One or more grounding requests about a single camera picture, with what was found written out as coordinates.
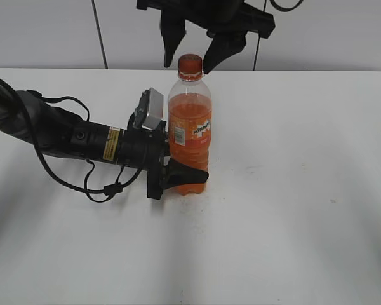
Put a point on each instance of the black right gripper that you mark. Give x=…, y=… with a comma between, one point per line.
x=228, y=20

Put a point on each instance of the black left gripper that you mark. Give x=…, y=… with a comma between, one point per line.
x=146, y=149

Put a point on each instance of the orange bottle cap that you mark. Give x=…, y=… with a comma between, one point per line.
x=190, y=67

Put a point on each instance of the orange Mirinda soda bottle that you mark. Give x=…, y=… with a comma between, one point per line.
x=189, y=123

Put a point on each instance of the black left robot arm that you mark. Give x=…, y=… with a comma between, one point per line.
x=54, y=131

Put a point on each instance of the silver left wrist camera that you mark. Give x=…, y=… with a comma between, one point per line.
x=149, y=111

